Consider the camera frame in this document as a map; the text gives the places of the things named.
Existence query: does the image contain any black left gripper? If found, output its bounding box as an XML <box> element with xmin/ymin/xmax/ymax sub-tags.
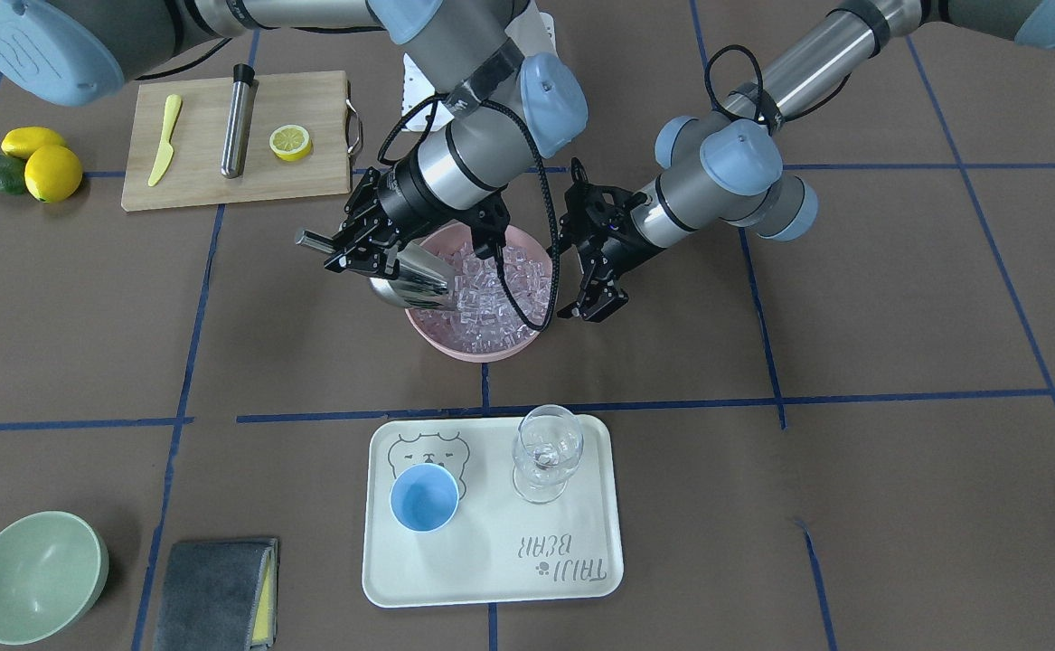
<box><xmin>557</xmin><ymin>162</ymin><xmax>650</xmax><ymax>323</ymax></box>

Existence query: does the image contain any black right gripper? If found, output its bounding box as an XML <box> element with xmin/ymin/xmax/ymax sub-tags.
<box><xmin>324</xmin><ymin>166</ymin><xmax>510</xmax><ymax>277</ymax></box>

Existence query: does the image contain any metal ice scoop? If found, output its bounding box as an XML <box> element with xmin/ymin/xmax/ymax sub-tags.
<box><xmin>296</xmin><ymin>228</ymin><xmax>458</xmax><ymax>312</ymax></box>

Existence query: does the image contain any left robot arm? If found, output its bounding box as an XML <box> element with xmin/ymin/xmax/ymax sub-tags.
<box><xmin>553</xmin><ymin>1</ymin><xmax>1055</xmax><ymax>323</ymax></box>

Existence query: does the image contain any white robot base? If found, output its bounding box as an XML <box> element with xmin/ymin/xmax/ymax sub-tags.
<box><xmin>398</xmin><ymin>0</ymin><xmax>560</xmax><ymax>133</ymax></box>

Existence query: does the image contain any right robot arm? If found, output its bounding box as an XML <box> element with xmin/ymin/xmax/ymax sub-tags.
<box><xmin>0</xmin><ymin>1</ymin><xmax>588</xmax><ymax>283</ymax></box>

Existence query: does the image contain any pile of clear ice cubes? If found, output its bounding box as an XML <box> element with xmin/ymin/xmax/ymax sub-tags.
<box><xmin>409</xmin><ymin>242</ymin><xmax>551</xmax><ymax>355</ymax></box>

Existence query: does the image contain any blue cup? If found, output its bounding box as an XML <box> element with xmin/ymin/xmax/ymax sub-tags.
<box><xmin>388</xmin><ymin>463</ymin><xmax>462</xmax><ymax>534</ymax></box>

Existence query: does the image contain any lemon half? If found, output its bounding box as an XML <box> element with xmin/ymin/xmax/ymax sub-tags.
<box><xmin>269</xmin><ymin>125</ymin><xmax>313</xmax><ymax>162</ymax></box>

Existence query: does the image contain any pink bowl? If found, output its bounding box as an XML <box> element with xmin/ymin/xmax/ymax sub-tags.
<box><xmin>406</xmin><ymin>223</ymin><xmax>553</xmax><ymax>363</ymax></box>

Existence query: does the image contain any wooden cutting board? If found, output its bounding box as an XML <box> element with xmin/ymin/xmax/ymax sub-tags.
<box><xmin>121</xmin><ymin>71</ymin><xmax>365</xmax><ymax>212</ymax></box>

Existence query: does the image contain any clear wine glass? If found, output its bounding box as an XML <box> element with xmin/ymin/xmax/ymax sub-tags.
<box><xmin>512</xmin><ymin>404</ymin><xmax>586</xmax><ymax>505</ymax></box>

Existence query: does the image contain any steel cylinder tool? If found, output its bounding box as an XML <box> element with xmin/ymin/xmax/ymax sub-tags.
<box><xmin>220</xmin><ymin>63</ymin><xmax>258</xmax><ymax>180</ymax></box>

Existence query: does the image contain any yellow plastic knife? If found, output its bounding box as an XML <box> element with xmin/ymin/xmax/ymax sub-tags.
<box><xmin>147</xmin><ymin>94</ymin><xmax>184</xmax><ymax>188</ymax></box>

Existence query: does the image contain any cream bear print tray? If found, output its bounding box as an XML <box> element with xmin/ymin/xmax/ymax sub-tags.
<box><xmin>362</xmin><ymin>415</ymin><xmax>625</xmax><ymax>609</ymax></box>

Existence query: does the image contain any whole yellow lemon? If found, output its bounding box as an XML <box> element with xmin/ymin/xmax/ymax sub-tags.
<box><xmin>24</xmin><ymin>145</ymin><xmax>84</xmax><ymax>203</ymax></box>

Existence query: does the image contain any avocado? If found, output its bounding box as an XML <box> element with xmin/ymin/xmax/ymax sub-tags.
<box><xmin>0</xmin><ymin>153</ymin><xmax>28</xmax><ymax>196</ymax></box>

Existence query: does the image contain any green bowl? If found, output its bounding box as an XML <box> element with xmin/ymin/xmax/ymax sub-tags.
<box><xmin>0</xmin><ymin>511</ymin><xmax>109</xmax><ymax>646</ymax></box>

